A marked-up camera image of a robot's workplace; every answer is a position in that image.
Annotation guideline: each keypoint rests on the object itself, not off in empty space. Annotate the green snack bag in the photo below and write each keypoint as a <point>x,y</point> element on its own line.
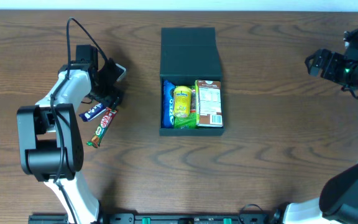
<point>190,121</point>

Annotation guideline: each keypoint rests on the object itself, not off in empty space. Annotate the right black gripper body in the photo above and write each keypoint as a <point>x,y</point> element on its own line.
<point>324,63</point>

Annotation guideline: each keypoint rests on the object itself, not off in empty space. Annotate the purple Dairy Milk bar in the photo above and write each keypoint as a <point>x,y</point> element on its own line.
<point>93,112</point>

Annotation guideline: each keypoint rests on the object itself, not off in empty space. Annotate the dark green folding box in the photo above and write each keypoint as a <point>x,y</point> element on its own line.
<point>189,54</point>

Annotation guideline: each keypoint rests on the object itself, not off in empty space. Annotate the yellow plastic jar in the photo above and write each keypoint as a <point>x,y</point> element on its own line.
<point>182,101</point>

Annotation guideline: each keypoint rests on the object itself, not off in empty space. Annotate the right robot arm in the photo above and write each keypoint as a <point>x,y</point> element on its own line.
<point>328,146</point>

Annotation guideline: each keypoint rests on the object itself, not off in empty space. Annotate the red KitKat bar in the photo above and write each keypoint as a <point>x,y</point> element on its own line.
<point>102,128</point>

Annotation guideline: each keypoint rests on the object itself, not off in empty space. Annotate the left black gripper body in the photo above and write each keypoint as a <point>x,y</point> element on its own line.
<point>105,94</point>

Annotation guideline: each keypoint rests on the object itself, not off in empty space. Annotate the blue Oreo cookie pack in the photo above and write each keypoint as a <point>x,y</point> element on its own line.
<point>168,118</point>

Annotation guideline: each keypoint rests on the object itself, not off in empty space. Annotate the brown white carton box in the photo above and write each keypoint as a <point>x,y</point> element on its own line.
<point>209,112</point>

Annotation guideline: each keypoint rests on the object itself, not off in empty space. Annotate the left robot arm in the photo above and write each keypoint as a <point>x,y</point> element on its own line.
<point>50,144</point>

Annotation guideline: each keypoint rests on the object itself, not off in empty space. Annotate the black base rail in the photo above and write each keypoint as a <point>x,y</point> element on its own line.
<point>128,218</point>

